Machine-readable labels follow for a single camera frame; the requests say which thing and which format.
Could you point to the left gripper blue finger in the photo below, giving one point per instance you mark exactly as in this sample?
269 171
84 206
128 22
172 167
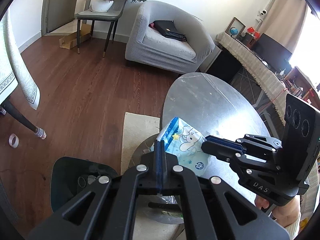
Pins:
157 165
162 166

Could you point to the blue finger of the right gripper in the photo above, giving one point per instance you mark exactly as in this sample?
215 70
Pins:
222 148

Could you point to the blue white wet wipes pack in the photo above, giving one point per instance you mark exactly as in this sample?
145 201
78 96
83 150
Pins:
182 145

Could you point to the dark green trash bin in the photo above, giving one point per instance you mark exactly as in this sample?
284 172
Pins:
72 175

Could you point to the person's right hand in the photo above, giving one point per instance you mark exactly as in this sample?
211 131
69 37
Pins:
284 215

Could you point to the round grey marble coffee table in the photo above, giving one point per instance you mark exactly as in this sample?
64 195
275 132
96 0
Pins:
213 107

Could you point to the beige rug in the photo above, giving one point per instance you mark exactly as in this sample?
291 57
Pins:
139 133

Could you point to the beige fringed table runner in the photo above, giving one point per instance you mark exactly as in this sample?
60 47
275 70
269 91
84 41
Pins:
267 80

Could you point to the cardboard box on sideboard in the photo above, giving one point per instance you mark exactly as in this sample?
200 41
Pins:
300 86

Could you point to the black monitor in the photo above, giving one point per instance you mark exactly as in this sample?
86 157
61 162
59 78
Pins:
274 54

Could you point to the grey fabric armchair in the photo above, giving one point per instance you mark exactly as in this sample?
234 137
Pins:
146 45

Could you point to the small blue globe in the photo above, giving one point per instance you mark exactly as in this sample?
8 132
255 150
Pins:
233 32

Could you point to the red paper decoration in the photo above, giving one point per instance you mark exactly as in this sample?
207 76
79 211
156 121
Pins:
253 32

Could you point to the framed picture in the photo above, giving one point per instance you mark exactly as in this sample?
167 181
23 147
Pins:
235 22

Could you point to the black bag on armchair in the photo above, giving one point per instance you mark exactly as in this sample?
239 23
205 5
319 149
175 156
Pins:
168 30

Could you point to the clear tape roll on floor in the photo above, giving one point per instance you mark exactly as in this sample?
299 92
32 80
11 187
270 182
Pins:
13 140

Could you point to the cardboard box on floor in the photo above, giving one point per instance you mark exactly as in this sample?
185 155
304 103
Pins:
70 41

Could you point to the grey dining chair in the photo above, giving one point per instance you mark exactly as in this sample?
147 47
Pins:
112 15

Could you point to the black dining table leg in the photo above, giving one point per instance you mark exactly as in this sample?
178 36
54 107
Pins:
16 114

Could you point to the pale green patterned tablecloth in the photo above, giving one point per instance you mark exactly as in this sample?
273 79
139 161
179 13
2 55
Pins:
13 69

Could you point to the grey door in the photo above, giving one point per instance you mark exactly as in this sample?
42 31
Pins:
56 13

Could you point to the white security camera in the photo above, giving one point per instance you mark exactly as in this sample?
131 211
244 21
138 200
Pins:
262 13

